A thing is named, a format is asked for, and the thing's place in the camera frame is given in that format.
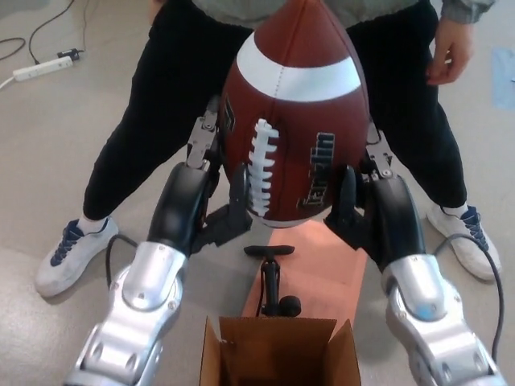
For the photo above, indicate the person's left hand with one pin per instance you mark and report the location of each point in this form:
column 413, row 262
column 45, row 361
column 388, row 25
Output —
column 448, row 52

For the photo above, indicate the robot right black hand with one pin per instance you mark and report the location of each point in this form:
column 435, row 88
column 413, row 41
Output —
column 394, row 221

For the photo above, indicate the robot left black hand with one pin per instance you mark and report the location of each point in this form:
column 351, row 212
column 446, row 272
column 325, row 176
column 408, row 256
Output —
column 177, row 205

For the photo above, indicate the brown Franklin football white stripe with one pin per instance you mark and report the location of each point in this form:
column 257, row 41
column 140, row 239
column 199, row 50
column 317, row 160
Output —
column 297, row 120

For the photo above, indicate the person in black trousers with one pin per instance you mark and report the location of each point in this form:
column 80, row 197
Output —
column 161, row 100

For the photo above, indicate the person's grey jacket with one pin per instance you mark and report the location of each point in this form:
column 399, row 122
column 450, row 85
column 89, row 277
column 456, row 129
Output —
column 225, row 8

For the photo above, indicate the blue floor tape patch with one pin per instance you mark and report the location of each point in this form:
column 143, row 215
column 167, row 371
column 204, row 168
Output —
column 505, row 78

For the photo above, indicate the white sneaker navy laces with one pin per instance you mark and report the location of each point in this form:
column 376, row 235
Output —
column 76, row 257
column 470, row 245

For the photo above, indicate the black hand air pump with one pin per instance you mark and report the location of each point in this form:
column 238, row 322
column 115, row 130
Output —
column 271, row 281

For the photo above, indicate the open brown cardboard box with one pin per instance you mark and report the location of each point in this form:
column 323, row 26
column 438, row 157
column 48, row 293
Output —
column 342, row 358

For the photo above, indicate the black power adapter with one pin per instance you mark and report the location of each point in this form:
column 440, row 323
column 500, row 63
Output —
column 69, row 53

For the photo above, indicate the white power strip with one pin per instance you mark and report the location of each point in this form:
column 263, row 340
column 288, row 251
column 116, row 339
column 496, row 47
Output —
column 42, row 69

